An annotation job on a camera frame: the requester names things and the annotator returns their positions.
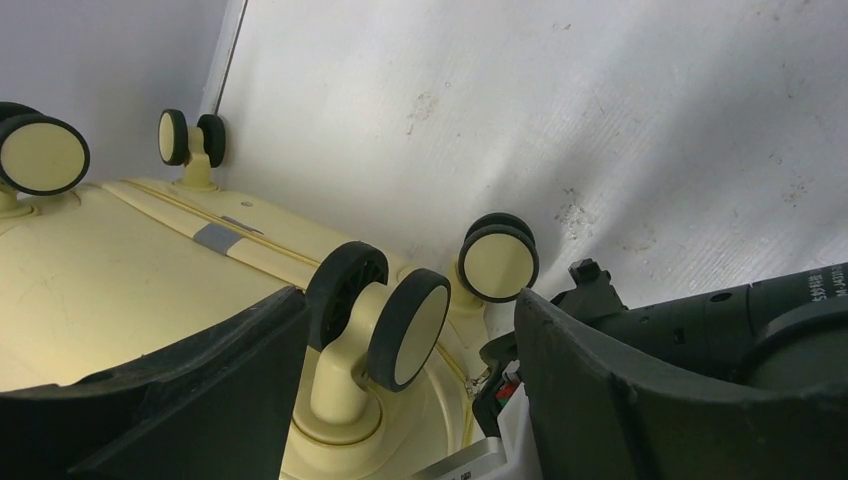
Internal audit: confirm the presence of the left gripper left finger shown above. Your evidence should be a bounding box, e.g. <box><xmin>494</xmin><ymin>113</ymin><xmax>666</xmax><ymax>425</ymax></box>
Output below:
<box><xmin>1</xmin><ymin>287</ymin><xmax>309</xmax><ymax>479</ymax></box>

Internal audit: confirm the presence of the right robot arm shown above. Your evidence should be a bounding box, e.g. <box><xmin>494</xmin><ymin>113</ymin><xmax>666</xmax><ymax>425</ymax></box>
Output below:
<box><xmin>551</xmin><ymin>259</ymin><xmax>847</xmax><ymax>444</ymax></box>

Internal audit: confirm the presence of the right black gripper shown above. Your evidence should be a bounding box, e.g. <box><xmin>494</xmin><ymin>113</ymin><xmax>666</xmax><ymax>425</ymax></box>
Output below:
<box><xmin>472</xmin><ymin>332</ymin><xmax>520</xmax><ymax>438</ymax></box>

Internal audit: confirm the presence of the yellow hard-shell suitcase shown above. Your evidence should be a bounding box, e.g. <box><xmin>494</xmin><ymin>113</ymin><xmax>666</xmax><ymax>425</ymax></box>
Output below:
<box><xmin>1</xmin><ymin>102</ymin><xmax>540</xmax><ymax>479</ymax></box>

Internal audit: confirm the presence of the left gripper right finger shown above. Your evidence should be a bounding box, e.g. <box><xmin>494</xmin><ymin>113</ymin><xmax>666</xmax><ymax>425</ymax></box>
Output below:
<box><xmin>515</xmin><ymin>291</ymin><xmax>847</xmax><ymax>479</ymax></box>

